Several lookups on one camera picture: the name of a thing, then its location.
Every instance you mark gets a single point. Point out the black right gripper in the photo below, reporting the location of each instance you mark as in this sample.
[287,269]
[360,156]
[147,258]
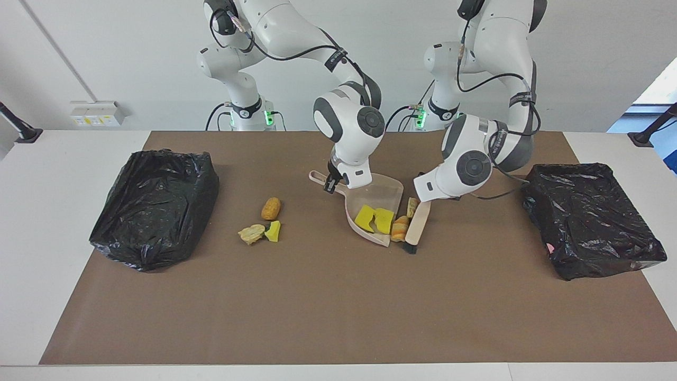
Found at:
[335,170]

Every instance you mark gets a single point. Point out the notched yellow sponge piece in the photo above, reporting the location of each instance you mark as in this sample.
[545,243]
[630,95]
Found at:
[364,217]

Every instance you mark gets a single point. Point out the beige plastic dustpan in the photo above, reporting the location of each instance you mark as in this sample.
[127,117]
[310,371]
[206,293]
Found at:
[383,193]

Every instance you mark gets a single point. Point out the brown bread roll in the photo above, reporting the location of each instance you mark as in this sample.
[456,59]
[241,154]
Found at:
[271,209]

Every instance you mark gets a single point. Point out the small yellow green sponge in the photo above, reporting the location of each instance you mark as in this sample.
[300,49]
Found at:
[274,233]

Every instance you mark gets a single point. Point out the orange striped foam chunk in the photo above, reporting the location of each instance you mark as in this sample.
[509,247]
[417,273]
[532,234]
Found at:
[399,228]

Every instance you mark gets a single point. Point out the beige foam chunk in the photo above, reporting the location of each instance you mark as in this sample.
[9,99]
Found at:
[412,206]

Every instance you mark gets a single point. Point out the small beige chunk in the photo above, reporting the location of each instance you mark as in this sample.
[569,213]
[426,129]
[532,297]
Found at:
[251,234]

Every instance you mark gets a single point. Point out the beige hand brush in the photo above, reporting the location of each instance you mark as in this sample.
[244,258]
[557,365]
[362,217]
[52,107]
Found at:
[418,225]

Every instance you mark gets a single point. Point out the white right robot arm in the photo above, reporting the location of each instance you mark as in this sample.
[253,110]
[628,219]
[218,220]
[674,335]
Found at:
[280,26]

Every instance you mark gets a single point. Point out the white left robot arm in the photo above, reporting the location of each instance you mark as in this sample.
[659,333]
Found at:
[465,159]

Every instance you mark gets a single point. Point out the black bag lined bin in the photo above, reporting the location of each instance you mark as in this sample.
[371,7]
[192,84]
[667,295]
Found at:
[153,217]

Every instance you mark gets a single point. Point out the black bag bin pink spot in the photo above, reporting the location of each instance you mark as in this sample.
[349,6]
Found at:
[587,222]

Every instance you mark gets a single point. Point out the brown table mat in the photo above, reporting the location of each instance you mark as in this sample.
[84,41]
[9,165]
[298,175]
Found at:
[338,317]

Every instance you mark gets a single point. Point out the black clamp stand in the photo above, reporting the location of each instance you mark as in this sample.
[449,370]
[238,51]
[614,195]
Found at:
[642,138]
[26,135]

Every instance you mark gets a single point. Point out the white wall socket box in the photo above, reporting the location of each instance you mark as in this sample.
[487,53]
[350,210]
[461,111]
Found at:
[95,114]

